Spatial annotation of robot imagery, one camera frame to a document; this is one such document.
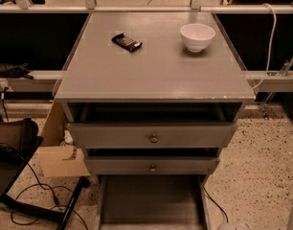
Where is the grey bottom drawer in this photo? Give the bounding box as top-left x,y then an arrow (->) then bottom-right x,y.
94,175 -> 210,230

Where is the grey drawer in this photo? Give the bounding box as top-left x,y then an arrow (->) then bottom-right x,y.
84,156 -> 219,175
68,123 -> 237,149
94,175 -> 210,230

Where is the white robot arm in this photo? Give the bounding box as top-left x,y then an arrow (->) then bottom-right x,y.
217,206 -> 293,230

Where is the grey drawer cabinet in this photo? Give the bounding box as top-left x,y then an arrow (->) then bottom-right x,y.
55,11 -> 257,230

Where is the grey top drawer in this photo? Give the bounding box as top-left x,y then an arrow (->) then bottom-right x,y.
68,123 -> 237,149

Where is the grey middle drawer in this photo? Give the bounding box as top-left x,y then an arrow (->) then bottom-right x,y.
84,156 -> 219,175

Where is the dark snack bar wrapper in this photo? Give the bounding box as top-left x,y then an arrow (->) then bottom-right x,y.
111,34 -> 143,53

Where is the white ceramic bowl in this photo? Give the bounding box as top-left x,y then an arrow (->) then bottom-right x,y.
180,23 -> 215,53

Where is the cardboard box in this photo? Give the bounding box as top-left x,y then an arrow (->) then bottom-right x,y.
38,102 -> 90,177

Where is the black chair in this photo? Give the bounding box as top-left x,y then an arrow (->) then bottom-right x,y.
0,115 -> 90,230

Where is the metal frame railing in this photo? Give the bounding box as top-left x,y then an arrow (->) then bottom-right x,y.
0,0 -> 293,103

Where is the black floor cable left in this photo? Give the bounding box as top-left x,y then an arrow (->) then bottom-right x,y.
10,161 -> 89,230

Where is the black floor cable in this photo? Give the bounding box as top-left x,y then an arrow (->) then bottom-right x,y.
202,186 -> 230,223
10,161 -> 89,230

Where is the black floor cable right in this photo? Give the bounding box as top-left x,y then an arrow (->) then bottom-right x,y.
202,186 -> 230,223

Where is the black cloth on rail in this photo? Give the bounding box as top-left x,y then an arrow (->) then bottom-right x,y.
0,63 -> 34,80

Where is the white hanging cable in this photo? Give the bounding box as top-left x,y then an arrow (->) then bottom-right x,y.
251,2 -> 279,91

